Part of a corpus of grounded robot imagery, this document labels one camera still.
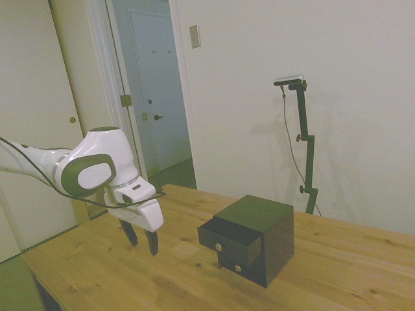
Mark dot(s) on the brass door strike plate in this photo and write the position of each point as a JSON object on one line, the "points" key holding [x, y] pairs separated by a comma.
{"points": [[144, 116]]}

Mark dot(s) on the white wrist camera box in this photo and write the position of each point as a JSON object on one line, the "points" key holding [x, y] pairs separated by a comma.
{"points": [[128, 212]]}

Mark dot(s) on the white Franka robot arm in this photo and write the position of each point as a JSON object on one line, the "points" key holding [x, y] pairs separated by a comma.
{"points": [[97, 145]]}

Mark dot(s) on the black two-drawer cabinet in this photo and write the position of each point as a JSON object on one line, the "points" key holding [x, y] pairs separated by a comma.
{"points": [[279, 243]]}

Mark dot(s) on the plain white closet door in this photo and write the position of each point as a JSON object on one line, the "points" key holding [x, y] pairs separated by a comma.
{"points": [[81, 64]]}

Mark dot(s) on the metal wall switch plate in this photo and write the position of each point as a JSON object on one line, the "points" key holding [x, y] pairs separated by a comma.
{"points": [[194, 36]]}

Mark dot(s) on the brass door hinge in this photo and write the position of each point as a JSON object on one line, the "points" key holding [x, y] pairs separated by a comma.
{"points": [[125, 100]]}

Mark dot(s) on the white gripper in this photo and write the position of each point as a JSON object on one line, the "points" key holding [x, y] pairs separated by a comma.
{"points": [[150, 215]]}

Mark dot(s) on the black drawer with metal knob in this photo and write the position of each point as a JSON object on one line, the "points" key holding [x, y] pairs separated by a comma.
{"points": [[227, 261], [210, 238]]}

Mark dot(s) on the grey camera on stand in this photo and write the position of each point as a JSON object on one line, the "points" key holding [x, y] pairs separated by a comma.
{"points": [[289, 80]]}

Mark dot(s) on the black jointed camera stand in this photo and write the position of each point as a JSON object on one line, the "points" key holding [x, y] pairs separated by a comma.
{"points": [[309, 162]]}

